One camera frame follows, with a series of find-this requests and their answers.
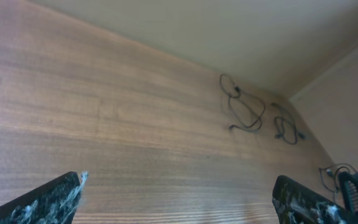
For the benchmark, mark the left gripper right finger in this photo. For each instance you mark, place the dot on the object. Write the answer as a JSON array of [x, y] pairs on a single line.
[[296, 204]]

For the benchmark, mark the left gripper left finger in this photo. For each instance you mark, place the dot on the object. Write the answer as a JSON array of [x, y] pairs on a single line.
[[53, 202]]

